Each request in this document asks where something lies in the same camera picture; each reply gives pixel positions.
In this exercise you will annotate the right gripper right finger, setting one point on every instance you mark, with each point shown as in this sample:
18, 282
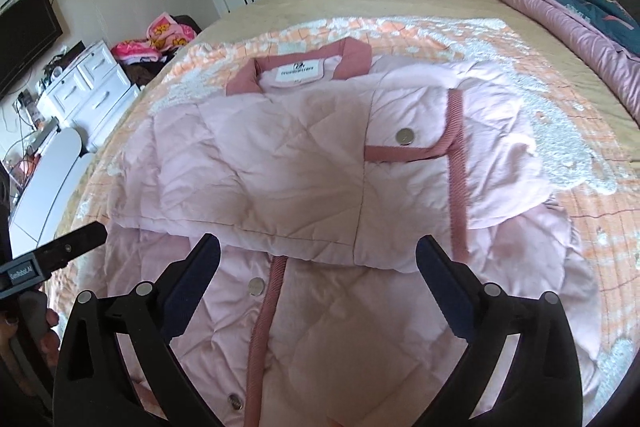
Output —
520, 365

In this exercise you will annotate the white oval table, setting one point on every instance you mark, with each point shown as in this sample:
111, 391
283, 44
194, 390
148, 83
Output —
41, 207

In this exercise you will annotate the person's left hand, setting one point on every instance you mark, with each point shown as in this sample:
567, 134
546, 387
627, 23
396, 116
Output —
29, 314

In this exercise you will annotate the white drawer cabinet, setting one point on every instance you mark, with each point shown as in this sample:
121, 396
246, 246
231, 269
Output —
91, 96

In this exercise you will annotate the black wall television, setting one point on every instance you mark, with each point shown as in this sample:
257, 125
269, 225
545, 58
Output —
28, 29

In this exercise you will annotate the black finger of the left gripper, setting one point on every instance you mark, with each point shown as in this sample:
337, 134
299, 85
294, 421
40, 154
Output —
57, 254

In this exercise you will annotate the pink yellow clothes pile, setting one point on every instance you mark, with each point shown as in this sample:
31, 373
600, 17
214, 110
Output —
165, 34

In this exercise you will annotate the pink quilted jacket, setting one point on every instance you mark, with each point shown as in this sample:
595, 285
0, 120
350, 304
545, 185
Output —
319, 173

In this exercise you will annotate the orange plaid fleece blanket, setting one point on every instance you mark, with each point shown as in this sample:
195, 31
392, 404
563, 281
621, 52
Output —
575, 166

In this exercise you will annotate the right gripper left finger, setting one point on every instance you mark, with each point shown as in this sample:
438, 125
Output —
92, 386

